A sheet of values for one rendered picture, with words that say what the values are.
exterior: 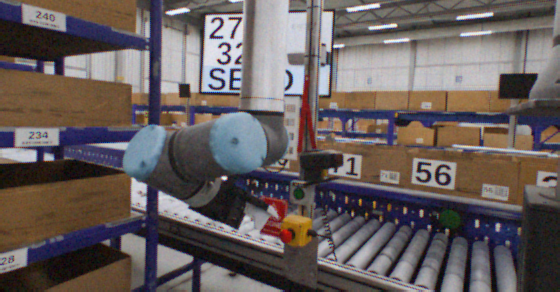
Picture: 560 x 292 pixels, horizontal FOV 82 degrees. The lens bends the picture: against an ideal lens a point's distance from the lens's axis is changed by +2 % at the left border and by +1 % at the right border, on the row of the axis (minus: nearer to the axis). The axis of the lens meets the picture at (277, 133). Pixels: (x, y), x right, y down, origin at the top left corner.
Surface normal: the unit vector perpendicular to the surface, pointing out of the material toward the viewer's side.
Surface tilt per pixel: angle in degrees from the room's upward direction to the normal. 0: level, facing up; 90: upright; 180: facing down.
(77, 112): 92
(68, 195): 91
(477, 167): 90
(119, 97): 91
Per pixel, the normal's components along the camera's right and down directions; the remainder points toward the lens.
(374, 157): -0.54, 0.03
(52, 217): 0.81, 0.10
